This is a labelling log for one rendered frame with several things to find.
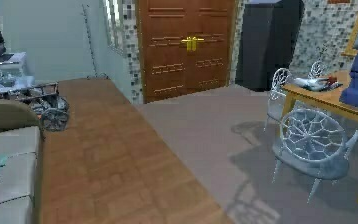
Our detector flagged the white lattice chair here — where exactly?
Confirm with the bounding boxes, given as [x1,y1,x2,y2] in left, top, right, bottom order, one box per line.
[271,108,358,204]
[263,67,293,132]
[308,60,327,80]

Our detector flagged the brown wooden double door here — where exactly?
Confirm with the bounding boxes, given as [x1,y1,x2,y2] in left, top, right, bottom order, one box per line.
[135,0,238,104]

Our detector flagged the black fridge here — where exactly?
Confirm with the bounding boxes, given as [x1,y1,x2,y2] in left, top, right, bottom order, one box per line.
[235,0,305,92]

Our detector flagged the grey metal wheeled cart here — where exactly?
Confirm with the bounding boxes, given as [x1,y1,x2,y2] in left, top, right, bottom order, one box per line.
[0,81,70,132]

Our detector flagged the white dish with food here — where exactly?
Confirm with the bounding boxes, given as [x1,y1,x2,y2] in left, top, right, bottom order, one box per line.
[292,75,344,93]

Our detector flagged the yellow wooden table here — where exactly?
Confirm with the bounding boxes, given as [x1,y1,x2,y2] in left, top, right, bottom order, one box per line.
[280,70,358,206]

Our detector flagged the grey sofa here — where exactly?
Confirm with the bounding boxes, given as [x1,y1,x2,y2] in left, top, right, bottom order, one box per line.
[0,99,45,224]

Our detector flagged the white side table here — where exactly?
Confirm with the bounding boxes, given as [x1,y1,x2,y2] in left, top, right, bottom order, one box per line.
[0,51,28,84]

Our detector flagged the yellow framed window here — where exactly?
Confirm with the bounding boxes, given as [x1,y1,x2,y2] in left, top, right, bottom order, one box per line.
[341,0,358,58]

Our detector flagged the yellow door handle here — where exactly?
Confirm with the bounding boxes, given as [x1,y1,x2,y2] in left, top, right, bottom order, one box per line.
[181,36,205,52]

